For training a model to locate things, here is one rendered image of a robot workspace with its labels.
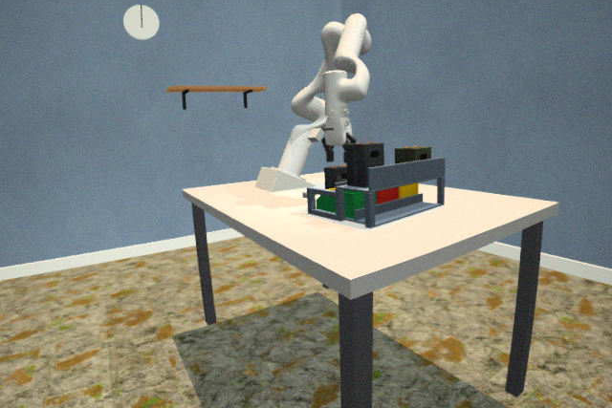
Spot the dark grey metal shelf rack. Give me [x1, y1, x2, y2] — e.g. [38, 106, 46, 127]
[302, 157, 445, 228]

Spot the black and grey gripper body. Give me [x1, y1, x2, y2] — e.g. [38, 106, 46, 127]
[325, 117, 352, 146]

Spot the red bin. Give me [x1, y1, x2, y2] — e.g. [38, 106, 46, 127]
[377, 187, 399, 204]

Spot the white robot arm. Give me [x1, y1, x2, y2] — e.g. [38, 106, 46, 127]
[271, 13, 371, 182]

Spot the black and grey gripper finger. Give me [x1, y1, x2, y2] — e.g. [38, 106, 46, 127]
[321, 137, 334, 162]
[342, 133, 356, 163]

